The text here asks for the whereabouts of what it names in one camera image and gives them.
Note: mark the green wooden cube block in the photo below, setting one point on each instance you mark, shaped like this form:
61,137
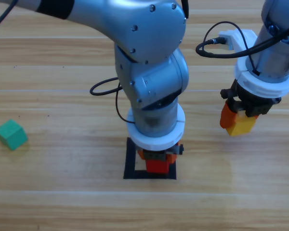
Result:
10,136

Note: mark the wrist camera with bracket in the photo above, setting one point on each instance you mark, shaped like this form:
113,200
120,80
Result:
238,36

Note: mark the yellow wooden cube block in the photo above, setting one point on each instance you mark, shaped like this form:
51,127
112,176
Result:
240,127

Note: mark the red wooden cube block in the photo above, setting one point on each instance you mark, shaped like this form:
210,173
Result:
156,167

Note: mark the black tape square outline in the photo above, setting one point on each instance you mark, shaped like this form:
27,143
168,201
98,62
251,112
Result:
128,163

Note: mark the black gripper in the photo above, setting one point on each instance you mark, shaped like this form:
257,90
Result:
255,103
156,155

